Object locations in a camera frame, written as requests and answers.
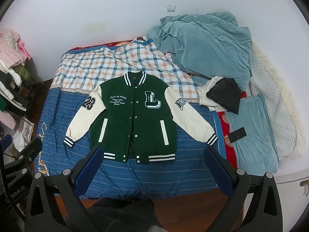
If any white wall switch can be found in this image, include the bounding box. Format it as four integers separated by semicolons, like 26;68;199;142
166;4;176;12

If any blue striped plaid bedsheet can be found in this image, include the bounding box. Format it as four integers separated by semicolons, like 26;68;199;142
34;40;221;199

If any light blue folded blanket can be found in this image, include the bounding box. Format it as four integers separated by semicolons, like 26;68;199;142
225;94;279;175

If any black garment on bed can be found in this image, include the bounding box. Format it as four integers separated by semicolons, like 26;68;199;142
208;78;241;114

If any white fluffy garment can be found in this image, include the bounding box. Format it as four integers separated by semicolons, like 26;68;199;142
197;76;227;112

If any black smartphone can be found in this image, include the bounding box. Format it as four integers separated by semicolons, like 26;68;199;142
227;127;247;143

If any green white varsity jacket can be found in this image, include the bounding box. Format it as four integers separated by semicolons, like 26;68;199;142
63;71;217;164

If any red patterned sheet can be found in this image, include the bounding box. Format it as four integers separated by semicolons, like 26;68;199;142
217;90;247;170

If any light blue velvet blanket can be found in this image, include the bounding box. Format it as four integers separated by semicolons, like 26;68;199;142
147;12;252;91

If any white quilted mattress pad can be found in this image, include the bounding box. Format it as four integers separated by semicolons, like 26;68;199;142
247;43;306;169

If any clothes pile on rack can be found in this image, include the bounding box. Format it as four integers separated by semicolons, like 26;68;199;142
1;29;36;152

